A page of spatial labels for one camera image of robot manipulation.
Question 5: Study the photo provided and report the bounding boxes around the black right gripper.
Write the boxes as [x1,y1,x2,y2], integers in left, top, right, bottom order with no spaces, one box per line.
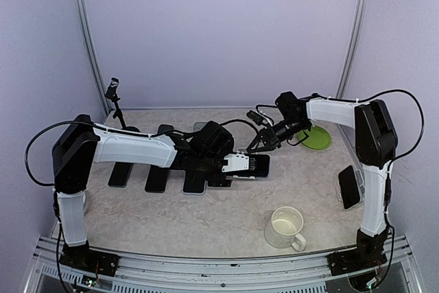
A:
[247,115,308,152]

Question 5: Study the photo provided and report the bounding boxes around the purple-cased phone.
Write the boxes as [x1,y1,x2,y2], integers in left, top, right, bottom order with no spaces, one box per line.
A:
[182,171,207,195]

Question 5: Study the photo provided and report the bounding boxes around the blue phone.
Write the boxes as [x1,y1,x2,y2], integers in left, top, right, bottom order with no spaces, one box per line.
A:
[234,154,270,179]

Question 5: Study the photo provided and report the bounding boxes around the round dark wooden stand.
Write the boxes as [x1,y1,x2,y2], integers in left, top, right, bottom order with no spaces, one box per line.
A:
[193,121,207,132]

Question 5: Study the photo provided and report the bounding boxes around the black phone dark case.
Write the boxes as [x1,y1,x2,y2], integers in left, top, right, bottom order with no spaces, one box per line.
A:
[145,165,170,194]

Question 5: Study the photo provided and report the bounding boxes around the black folding phone stand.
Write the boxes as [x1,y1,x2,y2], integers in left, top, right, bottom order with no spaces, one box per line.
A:
[157,124,174,134]

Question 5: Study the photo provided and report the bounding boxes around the teal-cased phone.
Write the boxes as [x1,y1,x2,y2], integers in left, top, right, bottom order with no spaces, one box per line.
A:
[108,163,133,188]

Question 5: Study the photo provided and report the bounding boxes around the clear acrylic phone stand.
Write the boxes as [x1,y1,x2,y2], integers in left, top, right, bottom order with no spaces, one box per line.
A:
[338,169,364,202]

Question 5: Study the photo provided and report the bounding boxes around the black pole phone stand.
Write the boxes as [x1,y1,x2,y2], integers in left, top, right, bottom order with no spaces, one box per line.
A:
[104,78,139,132]

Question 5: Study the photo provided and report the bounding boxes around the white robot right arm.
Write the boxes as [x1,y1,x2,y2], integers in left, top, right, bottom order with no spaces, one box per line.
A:
[246,91,398,268]

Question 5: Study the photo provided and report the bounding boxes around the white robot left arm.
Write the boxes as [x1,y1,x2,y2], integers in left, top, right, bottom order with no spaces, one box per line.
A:
[51,115,235,269]

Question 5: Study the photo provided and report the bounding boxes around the green plate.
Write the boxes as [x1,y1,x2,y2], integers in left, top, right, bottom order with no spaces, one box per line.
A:
[297,125,332,150]

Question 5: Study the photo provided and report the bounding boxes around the cream ceramic mug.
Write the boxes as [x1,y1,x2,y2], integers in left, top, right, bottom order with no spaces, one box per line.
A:
[264,207,307,252]

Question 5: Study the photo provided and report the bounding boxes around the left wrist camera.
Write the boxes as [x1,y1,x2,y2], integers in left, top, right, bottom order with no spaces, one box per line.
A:
[222,153,257,173]

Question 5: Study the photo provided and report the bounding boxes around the aluminium front rail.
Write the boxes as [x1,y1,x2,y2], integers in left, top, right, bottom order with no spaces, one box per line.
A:
[18,235,427,292]

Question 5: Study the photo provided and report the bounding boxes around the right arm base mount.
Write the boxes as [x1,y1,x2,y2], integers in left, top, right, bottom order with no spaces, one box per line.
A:
[327,248,387,276]

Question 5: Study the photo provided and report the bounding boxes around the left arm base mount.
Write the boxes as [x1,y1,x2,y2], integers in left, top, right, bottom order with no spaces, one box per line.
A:
[60,246,119,277]

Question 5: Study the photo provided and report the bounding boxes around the right aluminium corner post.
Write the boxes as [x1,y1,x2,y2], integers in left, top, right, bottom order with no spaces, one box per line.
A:
[336,0,367,98]

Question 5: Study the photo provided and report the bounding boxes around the aluminium corner post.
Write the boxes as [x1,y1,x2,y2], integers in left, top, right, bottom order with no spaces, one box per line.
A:
[75,0,111,115]
[336,0,367,98]

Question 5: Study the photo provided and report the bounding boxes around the left aluminium corner post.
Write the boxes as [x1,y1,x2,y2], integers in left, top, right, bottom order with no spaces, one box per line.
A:
[75,0,111,115]

